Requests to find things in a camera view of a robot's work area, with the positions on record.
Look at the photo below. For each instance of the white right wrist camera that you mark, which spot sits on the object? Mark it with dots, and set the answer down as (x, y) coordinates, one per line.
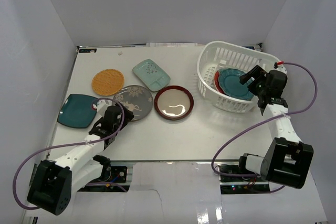
(279, 66)

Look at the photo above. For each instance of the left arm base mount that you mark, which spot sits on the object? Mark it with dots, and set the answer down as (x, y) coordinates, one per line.
(113, 180)

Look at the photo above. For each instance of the red and teal floral plate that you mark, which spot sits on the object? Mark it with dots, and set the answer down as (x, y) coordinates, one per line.
(216, 83)

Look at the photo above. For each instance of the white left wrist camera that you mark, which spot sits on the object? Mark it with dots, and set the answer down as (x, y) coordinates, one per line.
(100, 108)

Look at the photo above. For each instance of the red rimmed beige bowl plate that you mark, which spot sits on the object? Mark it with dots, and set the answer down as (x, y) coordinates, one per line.
(174, 103)

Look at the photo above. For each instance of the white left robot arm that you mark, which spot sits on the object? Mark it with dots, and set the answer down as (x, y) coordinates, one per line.
(55, 181)

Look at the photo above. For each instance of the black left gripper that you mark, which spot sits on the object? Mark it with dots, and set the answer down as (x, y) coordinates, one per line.
(126, 114)

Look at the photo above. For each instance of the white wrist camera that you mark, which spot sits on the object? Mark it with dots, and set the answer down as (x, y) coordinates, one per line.
(100, 108)
(279, 66)

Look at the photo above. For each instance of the teal scalloped round plate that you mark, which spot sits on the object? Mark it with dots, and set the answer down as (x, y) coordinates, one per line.
(229, 83)

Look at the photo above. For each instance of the dark teal square plate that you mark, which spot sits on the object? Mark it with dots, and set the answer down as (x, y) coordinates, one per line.
(77, 111)

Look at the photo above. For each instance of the orange woven round plate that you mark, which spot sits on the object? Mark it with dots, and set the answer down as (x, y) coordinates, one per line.
(107, 82)

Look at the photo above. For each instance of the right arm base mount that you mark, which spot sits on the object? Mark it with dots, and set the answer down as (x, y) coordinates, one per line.
(239, 185)

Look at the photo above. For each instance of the white plastic basket bin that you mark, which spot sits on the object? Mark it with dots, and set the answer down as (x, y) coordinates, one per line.
(219, 67)

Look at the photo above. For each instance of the grey reindeer plate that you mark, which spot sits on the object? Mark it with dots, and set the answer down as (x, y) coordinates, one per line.
(137, 99)

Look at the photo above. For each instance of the light teal rectangular plate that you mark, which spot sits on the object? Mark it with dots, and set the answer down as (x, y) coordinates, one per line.
(152, 75)

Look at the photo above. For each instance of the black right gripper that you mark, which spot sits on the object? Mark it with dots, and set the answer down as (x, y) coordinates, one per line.
(256, 70)

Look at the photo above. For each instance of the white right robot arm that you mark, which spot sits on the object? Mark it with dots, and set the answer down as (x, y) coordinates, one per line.
(288, 159)

